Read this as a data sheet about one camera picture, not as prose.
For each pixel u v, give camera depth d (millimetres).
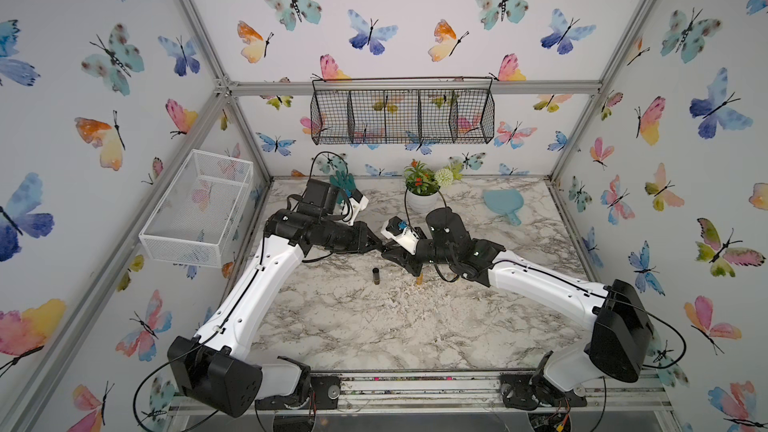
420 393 755
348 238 633
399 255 670
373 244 701
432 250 645
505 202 1140
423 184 982
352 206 680
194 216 849
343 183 1181
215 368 372
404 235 634
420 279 916
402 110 982
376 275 887
